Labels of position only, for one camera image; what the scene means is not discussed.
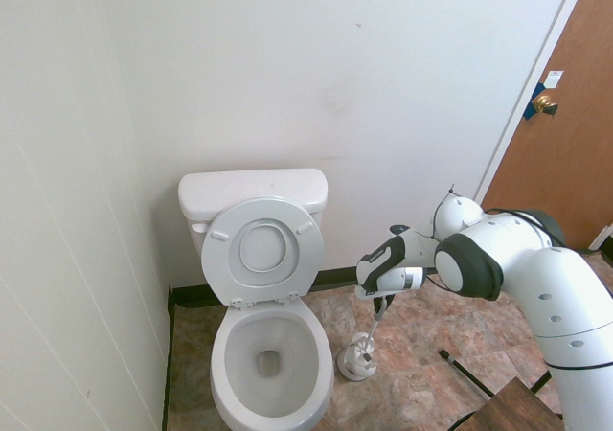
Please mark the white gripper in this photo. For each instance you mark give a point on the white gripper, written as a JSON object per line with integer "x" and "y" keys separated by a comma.
{"x": 392, "y": 280}

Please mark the white toilet brush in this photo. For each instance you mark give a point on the white toilet brush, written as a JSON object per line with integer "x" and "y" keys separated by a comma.
{"x": 365, "y": 346}

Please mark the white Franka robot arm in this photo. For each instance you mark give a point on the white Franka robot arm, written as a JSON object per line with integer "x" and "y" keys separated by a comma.
{"x": 565, "y": 297}

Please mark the white toilet brush holder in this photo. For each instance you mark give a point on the white toilet brush holder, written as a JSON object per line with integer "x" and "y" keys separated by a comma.
{"x": 352, "y": 371}

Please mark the white toilet tank lid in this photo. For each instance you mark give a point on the white toilet tank lid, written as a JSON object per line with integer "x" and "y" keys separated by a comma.
{"x": 249, "y": 187}

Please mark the white toilet bowl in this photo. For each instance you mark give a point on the white toilet bowl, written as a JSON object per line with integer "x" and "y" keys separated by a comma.
{"x": 225, "y": 388}

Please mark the white toilet tank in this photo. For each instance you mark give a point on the white toilet tank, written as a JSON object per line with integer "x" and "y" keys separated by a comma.
{"x": 196, "y": 239}

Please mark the dark wooden table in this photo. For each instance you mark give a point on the dark wooden table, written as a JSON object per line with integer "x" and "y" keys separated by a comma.
{"x": 517, "y": 407}

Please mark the thin black stand leg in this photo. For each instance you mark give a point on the thin black stand leg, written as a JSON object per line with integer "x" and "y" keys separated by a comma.
{"x": 541, "y": 380}

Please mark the white flush lever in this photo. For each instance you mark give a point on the white flush lever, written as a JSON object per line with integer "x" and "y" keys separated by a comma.
{"x": 198, "y": 227}

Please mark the brown wooden door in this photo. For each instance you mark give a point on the brown wooden door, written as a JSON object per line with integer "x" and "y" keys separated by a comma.
{"x": 565, "y": 163}

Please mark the blue tape strip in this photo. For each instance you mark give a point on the blue tape strip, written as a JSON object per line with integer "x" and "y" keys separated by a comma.
{"x": 530, "y": 110}

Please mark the brass door knob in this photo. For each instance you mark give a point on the brass door knob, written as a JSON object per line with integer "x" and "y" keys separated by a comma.
{"x": 543, "y": 103}

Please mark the white paper label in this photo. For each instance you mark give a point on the white paper label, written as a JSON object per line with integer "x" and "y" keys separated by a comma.
{"x": 554, "y": 79}

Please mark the black camera tripod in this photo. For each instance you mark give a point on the black camera tripod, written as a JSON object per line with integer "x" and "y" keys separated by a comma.
{"x": 467, "y": 371}

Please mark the white door frame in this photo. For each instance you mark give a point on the white door frame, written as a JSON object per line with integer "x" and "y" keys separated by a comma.
{"x": 552, "y": 43}

